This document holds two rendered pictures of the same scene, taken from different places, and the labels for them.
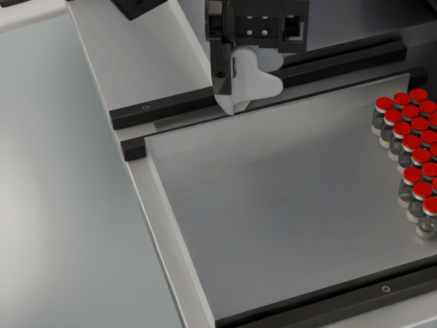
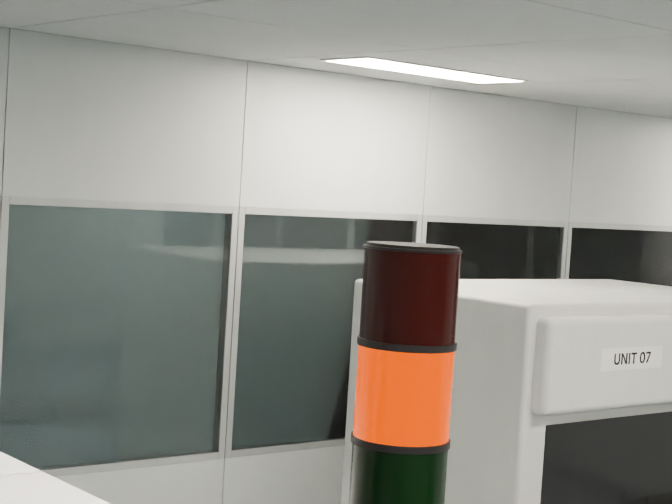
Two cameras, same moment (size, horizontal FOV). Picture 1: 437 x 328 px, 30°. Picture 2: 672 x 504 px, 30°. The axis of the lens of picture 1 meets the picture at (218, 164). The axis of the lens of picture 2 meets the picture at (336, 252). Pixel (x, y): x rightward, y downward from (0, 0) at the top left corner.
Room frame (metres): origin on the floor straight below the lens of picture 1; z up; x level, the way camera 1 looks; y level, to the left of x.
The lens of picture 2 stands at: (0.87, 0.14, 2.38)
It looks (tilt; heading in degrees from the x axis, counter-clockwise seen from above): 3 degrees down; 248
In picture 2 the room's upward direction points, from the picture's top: 4 degrees clockwise
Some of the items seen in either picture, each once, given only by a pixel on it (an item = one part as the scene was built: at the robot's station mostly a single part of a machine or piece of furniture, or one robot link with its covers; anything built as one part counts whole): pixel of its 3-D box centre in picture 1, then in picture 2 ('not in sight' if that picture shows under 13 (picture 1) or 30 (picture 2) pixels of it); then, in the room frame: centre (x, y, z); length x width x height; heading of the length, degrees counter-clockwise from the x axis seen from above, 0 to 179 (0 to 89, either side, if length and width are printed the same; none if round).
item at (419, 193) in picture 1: (419, 202); not in sight; (0.57, -0.22, 0.90); 0.02 x 0.02 x 0.05
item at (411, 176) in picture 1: (410, 187); not in sight; (0.59, -0.21, 0.90); 0.02 x 0.02 x 0.05
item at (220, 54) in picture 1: (222, 47); not in sight; (0.53, -0.01, 1.16); 0.05 x 0.02 x 0.09; 175
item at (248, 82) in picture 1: (248, 85); not in sight; (0.53, -0.03, 1.11); 0.06 x 0.03 x 0.09; 85
